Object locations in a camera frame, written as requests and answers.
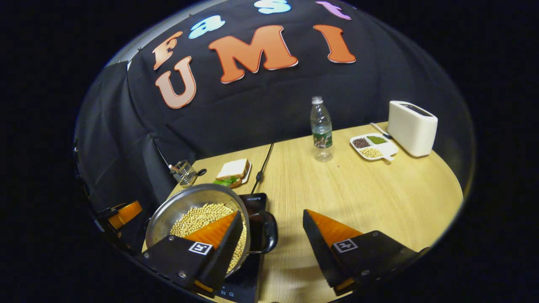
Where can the sandwich with lettuce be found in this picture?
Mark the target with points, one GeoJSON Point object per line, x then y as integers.
{"type": "Point", "coordinates": [231, 170]}

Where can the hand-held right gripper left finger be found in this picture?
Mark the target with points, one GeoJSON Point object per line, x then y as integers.
{"type": "Point", "coordinates": [223, 256]}

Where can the white divided dish of beans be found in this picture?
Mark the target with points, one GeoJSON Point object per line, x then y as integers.
{"type": "Point", "coordinates": [372, 147]}

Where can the pile of yellow soybeans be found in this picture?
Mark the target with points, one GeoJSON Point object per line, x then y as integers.
{"type": "Point", "coordinates": [198, 216]}

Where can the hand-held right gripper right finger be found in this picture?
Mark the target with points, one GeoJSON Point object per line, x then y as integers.
{"type": "Point", "coordinates": [322, 252]}

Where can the black backdrop cloth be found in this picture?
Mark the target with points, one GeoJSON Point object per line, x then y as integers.
{"type": "Point", "coordinates": [252, 105]}

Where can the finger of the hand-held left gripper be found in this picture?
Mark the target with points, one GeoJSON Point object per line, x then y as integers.
{"type": "Point", "coordinates": [126, 213]}

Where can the small white plate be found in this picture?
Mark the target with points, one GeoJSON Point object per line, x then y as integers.
{"type": "Point", "coordinates": [247, 173]}

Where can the clear plastic water bottle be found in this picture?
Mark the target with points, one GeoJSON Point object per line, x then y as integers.
{"type": "Point", "coordinates": [322, 130]}

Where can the black induction cooktop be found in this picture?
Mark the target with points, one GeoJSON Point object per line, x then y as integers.
{"type": "Point", "coordinates": [252, 277]}

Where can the white toaster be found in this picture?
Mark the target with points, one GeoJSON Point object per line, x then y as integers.
{"type": "Point", "coordinates": [412, 130]}

